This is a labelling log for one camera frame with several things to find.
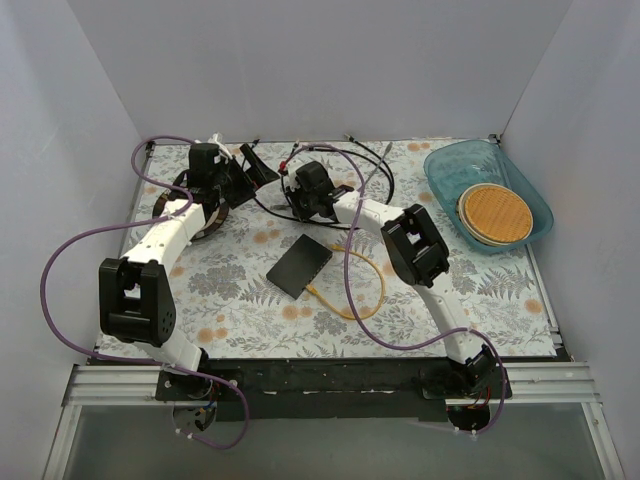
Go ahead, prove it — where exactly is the aluminium frame rail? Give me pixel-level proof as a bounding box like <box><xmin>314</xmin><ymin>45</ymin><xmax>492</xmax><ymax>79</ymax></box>
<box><xmin>64</xmin><ymin>360</ymin><xmax>601</xmax><ymax>405</ymax></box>

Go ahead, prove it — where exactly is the round woven bamboo tray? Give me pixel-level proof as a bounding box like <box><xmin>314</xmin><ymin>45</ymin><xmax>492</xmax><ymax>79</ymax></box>
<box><xmin>456</xmin><ymin>183</ymin><xmax>534</xmax><ymax>247</ymax></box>

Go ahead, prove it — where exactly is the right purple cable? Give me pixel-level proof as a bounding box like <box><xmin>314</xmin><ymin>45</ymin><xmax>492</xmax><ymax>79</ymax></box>
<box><xmin>287</xmin><ymin>143</ymin><xmax>509</xmax><ymax>441</ymax></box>

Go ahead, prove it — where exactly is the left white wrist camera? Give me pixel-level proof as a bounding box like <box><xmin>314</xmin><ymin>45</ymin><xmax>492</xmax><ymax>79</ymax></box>
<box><xmin>207</xmin><ymin>132</ymin><xmax>233</xmax><ymax>158</ymax></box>

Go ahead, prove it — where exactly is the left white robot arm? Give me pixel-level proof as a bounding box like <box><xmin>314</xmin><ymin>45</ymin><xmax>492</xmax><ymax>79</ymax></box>
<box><xmin>98</xmin><ymin>140</ymin><xmax>278</xmax><ymax>400</ymax></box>

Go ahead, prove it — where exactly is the dark rimmed ceramic plate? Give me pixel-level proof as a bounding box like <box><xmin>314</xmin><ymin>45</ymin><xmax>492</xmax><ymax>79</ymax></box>
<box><xmin>152</xmin><ymin>190</ymin><xmax>230</xmax><ymax>241</ymax></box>

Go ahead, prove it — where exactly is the floral table mat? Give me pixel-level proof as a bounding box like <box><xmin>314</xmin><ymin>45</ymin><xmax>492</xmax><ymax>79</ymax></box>
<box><xmin>97</xmin><ymin>139</ymin><xmax>559</xmax><ymax>360</ymax></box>

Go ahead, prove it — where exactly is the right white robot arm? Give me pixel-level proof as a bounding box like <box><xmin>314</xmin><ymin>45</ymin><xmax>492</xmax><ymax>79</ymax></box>
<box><xmin>279</xmin><ymin>161</ymin><xmax>506</xmax><ymax>398</ymax></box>

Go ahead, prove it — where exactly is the teal plastic basin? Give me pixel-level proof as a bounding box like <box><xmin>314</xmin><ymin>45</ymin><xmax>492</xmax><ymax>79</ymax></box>
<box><xmin>424</xmin><ymin>140</ymin><xmax>554</xmax><ymax>255</ymax></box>

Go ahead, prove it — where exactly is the black cable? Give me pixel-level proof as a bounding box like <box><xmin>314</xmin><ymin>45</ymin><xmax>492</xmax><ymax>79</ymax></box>
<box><xmin>252</xmin><ymin>133</ymin><xmax>396</xmax><ymax>229</ymax></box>

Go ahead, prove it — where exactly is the black network switch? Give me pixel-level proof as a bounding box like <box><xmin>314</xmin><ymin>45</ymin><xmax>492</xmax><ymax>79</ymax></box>
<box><xmin>266</xmin><ymin>234</ymin><xmax>333</xmax><ymax>299</ymax></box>

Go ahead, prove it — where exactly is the yellow ethernet cable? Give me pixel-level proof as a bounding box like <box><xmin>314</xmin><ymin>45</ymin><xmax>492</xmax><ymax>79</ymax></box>
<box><xmin>305</xmin><ymin>243</ymin><xmax>386</xmax><ymax>321</ymax></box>

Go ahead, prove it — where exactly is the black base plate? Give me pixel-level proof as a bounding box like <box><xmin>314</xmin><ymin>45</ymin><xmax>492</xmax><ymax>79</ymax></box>
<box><xmin>155</xmin><ymin>357</ymin><xmax>512</xmax><ymax>422</ymax></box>

